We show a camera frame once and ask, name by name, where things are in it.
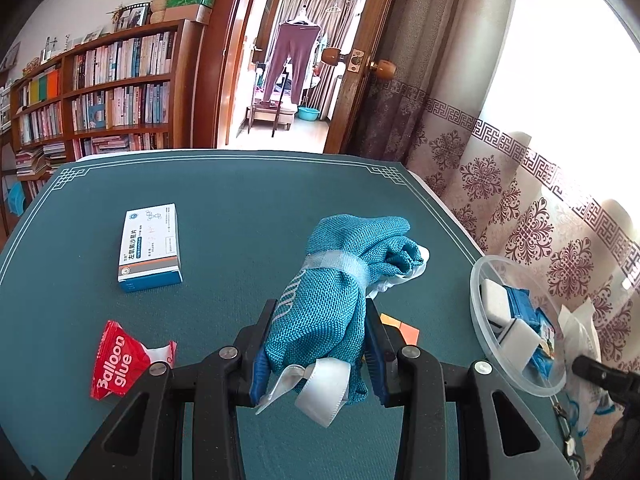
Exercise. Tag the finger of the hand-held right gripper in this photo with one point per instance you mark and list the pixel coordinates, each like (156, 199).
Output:
(605, 377)

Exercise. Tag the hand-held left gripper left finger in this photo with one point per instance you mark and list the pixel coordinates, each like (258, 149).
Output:
(257, 375)

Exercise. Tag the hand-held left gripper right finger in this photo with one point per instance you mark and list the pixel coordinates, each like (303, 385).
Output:
(375, 370)

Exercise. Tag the orange and yellow toy block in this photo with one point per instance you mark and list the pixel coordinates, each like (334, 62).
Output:
(405, 332)

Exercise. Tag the white plastic packet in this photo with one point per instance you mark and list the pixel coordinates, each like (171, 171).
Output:
(580, 330)

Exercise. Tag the blue cracker packet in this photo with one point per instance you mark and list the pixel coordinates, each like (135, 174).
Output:
(545, 355)

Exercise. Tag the teal knitted cloth bundle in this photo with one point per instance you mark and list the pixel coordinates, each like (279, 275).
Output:
(320, 310)

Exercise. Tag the white sponge with black stripe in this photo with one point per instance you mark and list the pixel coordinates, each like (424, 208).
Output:
(492, 305)
(520, 347)

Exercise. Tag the dark blue snack packet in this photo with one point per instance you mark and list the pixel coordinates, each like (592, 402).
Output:
(522, 305)

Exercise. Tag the clear plastic bowl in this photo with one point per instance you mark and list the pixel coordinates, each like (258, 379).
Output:
(487, 325)

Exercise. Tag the red glue packet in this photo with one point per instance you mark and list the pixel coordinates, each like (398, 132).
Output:
(117, 360)

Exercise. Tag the white and blue medicine box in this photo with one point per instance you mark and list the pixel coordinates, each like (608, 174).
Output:
(150, 245)

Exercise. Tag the green table mat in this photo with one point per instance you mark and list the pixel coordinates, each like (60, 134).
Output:
(250, 200)

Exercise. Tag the patterned beige curtain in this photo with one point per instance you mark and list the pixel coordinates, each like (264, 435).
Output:
(500, 185)

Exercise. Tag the blue plastic basin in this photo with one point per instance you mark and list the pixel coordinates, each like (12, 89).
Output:
(309, 114)

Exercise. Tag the wooden bookshelf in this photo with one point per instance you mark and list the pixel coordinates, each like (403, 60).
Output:
(182, 85)

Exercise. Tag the wooden door knob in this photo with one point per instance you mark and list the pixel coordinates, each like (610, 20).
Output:
(384, 69)
(334, 56)

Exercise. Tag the pile of books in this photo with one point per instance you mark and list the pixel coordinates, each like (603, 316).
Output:
(40, 157)

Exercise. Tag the metal door latch plate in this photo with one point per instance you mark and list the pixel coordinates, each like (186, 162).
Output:
(356, 60)

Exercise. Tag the purple hanging pants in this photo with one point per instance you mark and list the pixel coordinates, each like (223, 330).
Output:
(292, 55)

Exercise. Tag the brown striped curtain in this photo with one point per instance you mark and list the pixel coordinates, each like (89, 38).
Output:
(340, 35)

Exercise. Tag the rows of books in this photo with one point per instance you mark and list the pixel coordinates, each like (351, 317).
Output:
(125, 60)

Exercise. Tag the wooden door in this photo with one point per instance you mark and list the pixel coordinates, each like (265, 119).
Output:
(365, 20)

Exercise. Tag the pale cardboard box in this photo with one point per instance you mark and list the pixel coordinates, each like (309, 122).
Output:
(187, 14)

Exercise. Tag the woven basket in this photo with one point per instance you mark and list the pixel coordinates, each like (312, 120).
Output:
(158, 10)

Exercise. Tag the green cardboard box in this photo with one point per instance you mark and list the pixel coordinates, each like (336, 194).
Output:
(190, 0)

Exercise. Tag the wooden door frame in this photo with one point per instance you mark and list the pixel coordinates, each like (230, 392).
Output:
(225, 60)

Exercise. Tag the photo frame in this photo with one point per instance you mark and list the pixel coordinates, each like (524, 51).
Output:
(132, 16)

